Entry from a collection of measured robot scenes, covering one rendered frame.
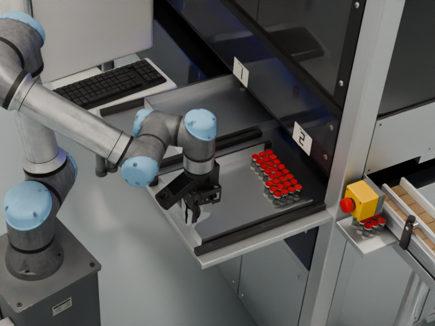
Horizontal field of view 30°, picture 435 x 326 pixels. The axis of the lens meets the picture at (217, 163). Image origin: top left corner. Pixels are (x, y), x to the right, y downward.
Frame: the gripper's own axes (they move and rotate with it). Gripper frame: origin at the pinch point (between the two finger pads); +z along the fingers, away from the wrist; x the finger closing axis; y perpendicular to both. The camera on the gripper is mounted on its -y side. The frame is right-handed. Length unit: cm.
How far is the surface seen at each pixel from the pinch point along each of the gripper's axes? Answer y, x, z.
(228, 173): 21.5, 16.0, 3.3
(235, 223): 13.5, -2.2, 3.4
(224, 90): 39, 51, 3
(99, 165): 14, 100, 67
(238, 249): 9.7, -10.4, 3.6
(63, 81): -2, 87, 12
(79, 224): 3, 95, 92
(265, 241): 17.6, -10.9, 3.8
